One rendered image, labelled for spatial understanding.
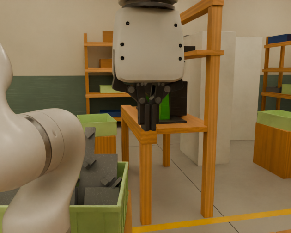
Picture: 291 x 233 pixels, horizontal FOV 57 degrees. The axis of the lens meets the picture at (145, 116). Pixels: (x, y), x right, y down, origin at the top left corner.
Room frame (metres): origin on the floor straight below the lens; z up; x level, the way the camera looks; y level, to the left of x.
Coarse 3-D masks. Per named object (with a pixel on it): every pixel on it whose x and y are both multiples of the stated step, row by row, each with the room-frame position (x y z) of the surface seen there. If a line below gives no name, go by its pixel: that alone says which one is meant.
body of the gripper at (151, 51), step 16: (128, 16) 0.37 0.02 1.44; (144, 16) 0.37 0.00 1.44; (160, 16) 0.38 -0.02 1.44; (176, 16) 0.39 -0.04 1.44; (128, 32) 0.37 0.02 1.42; (144, 32) 0.37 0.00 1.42; (160, 32) 0.38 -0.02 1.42; (176, 32) 0.39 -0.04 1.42; (128, 48) 0.37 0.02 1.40; (144, 48) 0.37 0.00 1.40; (160, 48) 0.38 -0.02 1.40; (176, 48) 0.39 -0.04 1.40; (112, 64) 0.40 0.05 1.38; (128, 64) 0.37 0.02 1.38; (144, 64) 0.37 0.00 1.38; (160, 64) 0.38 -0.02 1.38; (176, 64) 0.39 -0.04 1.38; (128, 80) 0.37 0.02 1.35; (144, 80) 0.38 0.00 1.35; (160, 80) 0.38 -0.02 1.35; (176, 80) 0.39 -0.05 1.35
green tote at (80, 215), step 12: (120, 168) 1.16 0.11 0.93; (120, 192) 0.86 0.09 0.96; (120, 204) 0.78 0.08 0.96; (0, 216) 0.76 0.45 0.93; (72, 216) 0.76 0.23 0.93; (84, 216) 0.76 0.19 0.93; (96, 216) 0.76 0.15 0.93; (108, 216) 0.76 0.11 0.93; (120, 216) 0.79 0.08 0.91; (0, 228) 0.76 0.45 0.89; (72, 228) 0.76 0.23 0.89; (84, 228) 0.76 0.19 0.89; (96, 228) 0.76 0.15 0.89; (108, 228) 0.76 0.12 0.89; (120, 228) 0.79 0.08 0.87
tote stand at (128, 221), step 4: (128, 196) 1.17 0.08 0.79; (128, 200) 1.14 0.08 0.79; (128, 204) 1.10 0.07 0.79; (128, 208) 1.06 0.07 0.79; (128, 212) 1.03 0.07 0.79; (128, 216) 1.00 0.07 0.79; (128, 220) 0.97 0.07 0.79; (128, 224) 0.94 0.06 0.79; (124, 228) 0.92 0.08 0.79; (128, 228) 0.92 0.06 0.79; (124, 232) 0.89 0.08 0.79; (128, 232) 0.89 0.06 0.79
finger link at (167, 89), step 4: (164, 88) 0.40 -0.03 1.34; (168, 88) 0.40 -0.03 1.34; (164, 92) 0.40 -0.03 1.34; (168, 92) 0.40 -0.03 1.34; (152, 96) 0.40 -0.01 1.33; (164, 96) 0.40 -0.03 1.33; (152, 100) 0.39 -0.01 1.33; (152, 104) 0.39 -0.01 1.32; (156, 104) 0.39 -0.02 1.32; (152, 108) 0.39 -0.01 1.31; (156, 108) 0.39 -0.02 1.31; (152, 112) 0.39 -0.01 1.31; (156, 112) 0.39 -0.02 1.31; (152, 116) 0.39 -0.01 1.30; (156, 116) 0.39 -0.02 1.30; (152, 120) 0.39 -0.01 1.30; (156, 120) 0.39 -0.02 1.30; (152, 124) 0.39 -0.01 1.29; (152, 128) 0.39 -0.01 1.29
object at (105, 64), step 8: (104, 32) 6.46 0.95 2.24; (112, 32) 6.48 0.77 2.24; (104, 40) 6.46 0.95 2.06; (112, 40) 6.48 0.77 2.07; (104, 64) 6.43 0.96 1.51; (88, 80) 6.28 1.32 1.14; (88, 88) 6.28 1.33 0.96; (104, 88) 6.40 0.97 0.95; (88, 96) 6.24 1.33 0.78; (96, 96) 6.28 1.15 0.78; (104, 96) 6.31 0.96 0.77; (112, 96) 6.35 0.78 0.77; (120, 96) 6.39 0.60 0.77; (128, 96) 6.43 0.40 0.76; (88, 104) 6.28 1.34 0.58; (88, 112) 6.28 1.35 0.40; (104, 112) 6.42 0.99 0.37; (112, 112) 6.45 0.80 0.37; (120, 112) 6.48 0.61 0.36; (120, 120) 6.39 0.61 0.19
